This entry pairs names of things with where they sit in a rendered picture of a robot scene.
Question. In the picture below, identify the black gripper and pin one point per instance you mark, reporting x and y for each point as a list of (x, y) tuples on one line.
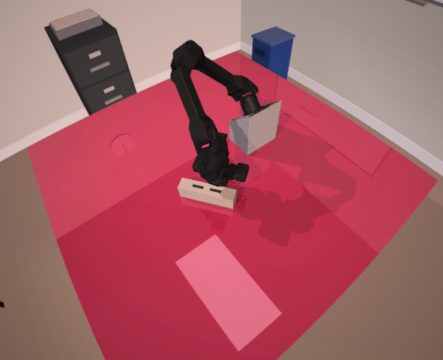
[(237, 172)]

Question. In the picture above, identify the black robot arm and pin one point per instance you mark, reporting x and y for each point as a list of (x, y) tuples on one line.
[(190, 56)]

